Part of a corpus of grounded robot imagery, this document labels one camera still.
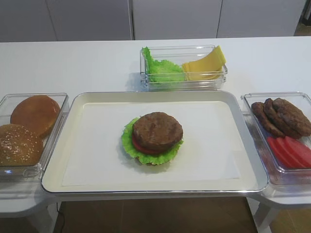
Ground brown patty in bin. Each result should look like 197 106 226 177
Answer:
263 98 302 139
272 98 311 136
251 102 285 138

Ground yellow cheese slices in bin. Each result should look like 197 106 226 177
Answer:
182 46 226 81

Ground white serving tray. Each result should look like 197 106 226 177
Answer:
42 91 268 194

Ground left red tomato slice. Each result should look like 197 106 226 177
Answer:
267 137 295 169

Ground middle red tomato slice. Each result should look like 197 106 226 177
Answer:
276 137 308 169

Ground clear bin lettuce and cheese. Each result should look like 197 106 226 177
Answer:
140 45 228 91

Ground green lettuce leaves in bin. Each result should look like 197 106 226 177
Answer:
142 47 185 83

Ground brown burger patty on stack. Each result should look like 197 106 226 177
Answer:
132 112 183 151

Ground right red tomato slice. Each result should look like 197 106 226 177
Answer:
285 136 311 168

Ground clear bin patties and tomato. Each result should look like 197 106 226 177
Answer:
241 92 311 185

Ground sesame seed top bun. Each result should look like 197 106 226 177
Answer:
0 124 44 166

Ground red tomato slice on burger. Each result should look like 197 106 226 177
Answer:
132 134 165 155

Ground clear bin for buns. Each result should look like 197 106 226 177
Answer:
0 93 69 181

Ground plain brown bun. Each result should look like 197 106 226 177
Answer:
10 95 60 139

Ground left brown patty in bin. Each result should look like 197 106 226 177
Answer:
251 102 285 138

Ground green lettuce leaf on burger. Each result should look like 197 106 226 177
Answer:
121 117 183 165

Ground middle brown patty in bin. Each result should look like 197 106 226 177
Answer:
263 98 302 139

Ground top brown patty in bin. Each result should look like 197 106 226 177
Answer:
272 98 311 136

